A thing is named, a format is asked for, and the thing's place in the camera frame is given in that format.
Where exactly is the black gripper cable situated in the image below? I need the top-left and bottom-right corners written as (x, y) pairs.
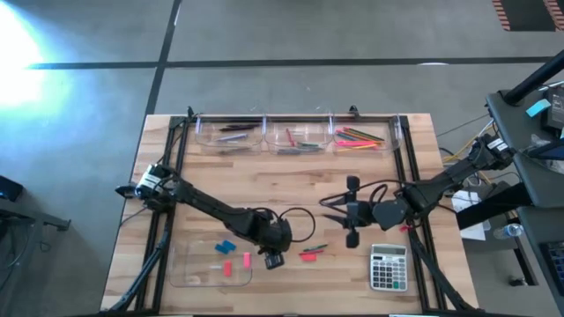
top-left (318, 178), bottom-right (418, 209)
top-left (253, 206), bottom-right (317, 244)

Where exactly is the dark tablet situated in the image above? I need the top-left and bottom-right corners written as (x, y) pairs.
top-left (521, 138), bottom-right (564, 162)

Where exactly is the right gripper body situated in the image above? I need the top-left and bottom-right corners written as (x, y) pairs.
top-left (345, 174), bottom-right (367, 250)

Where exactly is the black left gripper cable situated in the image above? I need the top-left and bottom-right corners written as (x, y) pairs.
top-left (253, 206), bottom-right (317, 244)

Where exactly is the black box on floor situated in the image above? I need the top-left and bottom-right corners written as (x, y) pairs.
top-left (0, 174), bottom-right (26, 203)

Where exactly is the yellow cable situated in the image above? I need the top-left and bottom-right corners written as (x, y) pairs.
top-left (442, 131), bottom-right (494, 186)

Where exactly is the white cable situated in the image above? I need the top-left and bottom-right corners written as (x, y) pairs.
top-left (464, 118), bottom-right (498, 186)

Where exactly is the black diagonal pole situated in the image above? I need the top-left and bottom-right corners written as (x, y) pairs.
top-left (501, 51), bottom-right (564, 107)

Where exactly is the dark keyboard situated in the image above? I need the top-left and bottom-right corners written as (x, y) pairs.
top-left (539, 240), bottom-right (564, 305)

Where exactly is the clear water bottle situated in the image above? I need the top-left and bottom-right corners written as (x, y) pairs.
top-left (493, 223), bottom-right (524, 240)

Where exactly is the grey desk calculator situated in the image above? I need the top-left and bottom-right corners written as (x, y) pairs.
top-left (369, 244), bottom-right (409, 293)

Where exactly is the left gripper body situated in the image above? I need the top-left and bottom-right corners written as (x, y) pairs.
top-left (256, 214), bottom-right (294, 257)

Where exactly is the large clear plastic bin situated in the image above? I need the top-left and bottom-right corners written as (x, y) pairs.
top-left (168, 228), bottom-right (255, 289)

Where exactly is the grey side desk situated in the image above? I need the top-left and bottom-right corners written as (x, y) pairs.
top-left (486, 85), bottom-right (564, 317)

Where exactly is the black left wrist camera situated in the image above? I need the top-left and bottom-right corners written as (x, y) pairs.
top-left (263, 251), bottom-right (286, 271)

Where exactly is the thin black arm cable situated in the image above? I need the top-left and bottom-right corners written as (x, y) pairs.
top-left (159, 125), bottom-right (189, 167)

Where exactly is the yellow pencil with pink eraser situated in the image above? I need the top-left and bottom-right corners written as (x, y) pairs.
top-left (336, 144), bottom-right (375, 154)

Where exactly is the dark green pencil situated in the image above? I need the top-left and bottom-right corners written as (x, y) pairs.
top-left (342, 126), bottom-right (384, 142)

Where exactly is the black box device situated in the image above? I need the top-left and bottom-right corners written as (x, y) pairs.
top-left (540, 84), bottom-right (564, 138)

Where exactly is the white paper sheet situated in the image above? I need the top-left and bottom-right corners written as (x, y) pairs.
top-left (449, 188), bottom-right (493, 242)

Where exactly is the black floor cable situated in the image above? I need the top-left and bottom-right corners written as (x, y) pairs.
top-left (435, 113), bottom-right (490, 137)

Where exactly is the black floor stand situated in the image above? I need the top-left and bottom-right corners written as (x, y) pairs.
top-left (0, 198), bottom-right (71, 283)

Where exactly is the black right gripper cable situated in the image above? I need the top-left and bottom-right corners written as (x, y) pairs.
top-left (318, 178), bottom-right (418, 209)

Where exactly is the black desk support beam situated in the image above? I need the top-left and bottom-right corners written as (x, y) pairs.
top-left (456, 182), bottom-right (537, 231)

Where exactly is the black mat with striped edges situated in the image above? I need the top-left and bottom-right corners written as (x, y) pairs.
top-left (492, 0), bottom-right (564, 33)

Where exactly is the blue sticky note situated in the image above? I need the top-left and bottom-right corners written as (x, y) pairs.
top-left (525, 98), bottom-right (553, 119)

